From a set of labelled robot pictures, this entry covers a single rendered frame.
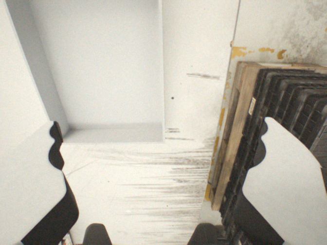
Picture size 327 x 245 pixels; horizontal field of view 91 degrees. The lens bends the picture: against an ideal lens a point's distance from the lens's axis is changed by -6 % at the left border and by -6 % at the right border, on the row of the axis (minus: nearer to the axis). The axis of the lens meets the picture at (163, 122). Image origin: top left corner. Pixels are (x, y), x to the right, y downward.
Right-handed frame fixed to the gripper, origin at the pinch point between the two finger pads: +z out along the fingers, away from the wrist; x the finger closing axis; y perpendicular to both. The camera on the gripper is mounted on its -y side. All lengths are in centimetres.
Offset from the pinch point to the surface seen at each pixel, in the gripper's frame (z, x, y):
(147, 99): 18.6, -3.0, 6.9
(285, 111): 46, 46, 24
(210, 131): 19.0, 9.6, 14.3
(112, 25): 18.6, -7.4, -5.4
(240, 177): 61, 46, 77
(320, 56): 89, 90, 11
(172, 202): 19.0, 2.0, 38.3
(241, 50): 89, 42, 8
